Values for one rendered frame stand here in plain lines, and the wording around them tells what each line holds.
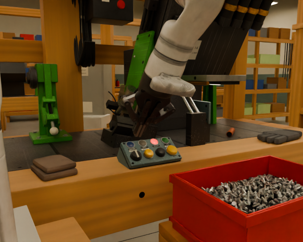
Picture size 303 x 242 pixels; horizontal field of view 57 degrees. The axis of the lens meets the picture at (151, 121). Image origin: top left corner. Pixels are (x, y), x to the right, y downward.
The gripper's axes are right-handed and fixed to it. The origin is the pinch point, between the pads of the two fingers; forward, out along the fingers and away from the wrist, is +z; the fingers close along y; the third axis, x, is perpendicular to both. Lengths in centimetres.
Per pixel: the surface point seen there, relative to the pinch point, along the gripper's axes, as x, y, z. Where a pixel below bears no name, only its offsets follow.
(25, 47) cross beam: -70, 26, 18
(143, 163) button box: 2.3, -3.6, 8.7
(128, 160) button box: 1.2, 0.0, 9.3
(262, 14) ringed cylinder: -33, -43, -29
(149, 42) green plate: -34.8, -9.6, -8.8
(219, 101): -710, -645, 359
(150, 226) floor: -62, -75, 137
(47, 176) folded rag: 4.2, 18.2, 12.5
